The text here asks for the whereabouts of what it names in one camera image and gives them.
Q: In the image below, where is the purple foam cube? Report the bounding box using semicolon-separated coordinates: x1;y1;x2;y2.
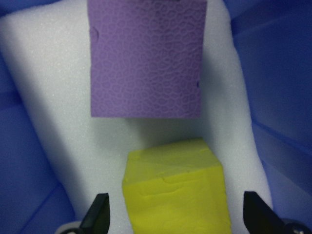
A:
87;0;208;119

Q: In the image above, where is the blue plastic storage bin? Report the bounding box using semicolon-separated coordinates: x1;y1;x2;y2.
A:
0;0;312;234

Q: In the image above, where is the yellow foam cube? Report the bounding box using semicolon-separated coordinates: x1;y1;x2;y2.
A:
121;137;232;234

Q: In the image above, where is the white foam pad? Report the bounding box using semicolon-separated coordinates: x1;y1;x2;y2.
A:
0;0;273;234

